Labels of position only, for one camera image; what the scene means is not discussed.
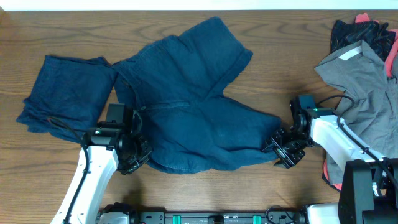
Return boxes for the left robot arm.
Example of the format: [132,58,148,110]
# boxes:
[52,104,152,224]

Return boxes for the black patterned garment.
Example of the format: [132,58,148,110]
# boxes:
[330,20,397,62]

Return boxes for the folded navy blue cloth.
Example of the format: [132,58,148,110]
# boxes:
[16,55,117,142]

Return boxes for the grey shirt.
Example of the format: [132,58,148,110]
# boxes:
[313,39,398,186]

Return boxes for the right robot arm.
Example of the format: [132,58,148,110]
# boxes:
[264,95,397,223]

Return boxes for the navy blue shorts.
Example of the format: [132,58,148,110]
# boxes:
[113,17,281,174]

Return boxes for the coral red garment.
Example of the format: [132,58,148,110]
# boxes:
[322,12,398,192]

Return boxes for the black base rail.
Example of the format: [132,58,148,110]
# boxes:
[95,203,308,224]

